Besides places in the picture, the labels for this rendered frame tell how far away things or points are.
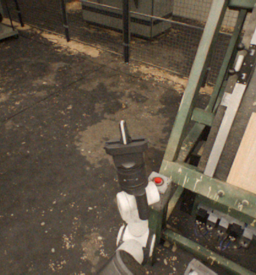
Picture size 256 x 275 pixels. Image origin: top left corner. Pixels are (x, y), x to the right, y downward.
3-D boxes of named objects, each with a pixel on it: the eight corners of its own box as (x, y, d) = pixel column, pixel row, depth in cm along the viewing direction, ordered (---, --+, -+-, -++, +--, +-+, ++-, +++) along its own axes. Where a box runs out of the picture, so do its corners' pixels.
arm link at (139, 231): (156, 207, 93) (154, 232, 108) (127, 200, 96) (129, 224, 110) (148, 237, 87) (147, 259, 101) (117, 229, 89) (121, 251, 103)
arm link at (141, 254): (150, 263, 103) (140, 288, 82) (117, 253, 106) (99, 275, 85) (156, 232, 104) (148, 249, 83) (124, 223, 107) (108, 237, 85)
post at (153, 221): (144, 263, 209) (148, 202, 160) (148, 256, 213) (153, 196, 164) (151, 267, 207) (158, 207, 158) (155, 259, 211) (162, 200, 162)
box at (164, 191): (142, 204, 160) (142, 184, 148) (151, 190, 167) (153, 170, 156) (160, 213, 155) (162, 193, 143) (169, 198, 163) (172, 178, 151)
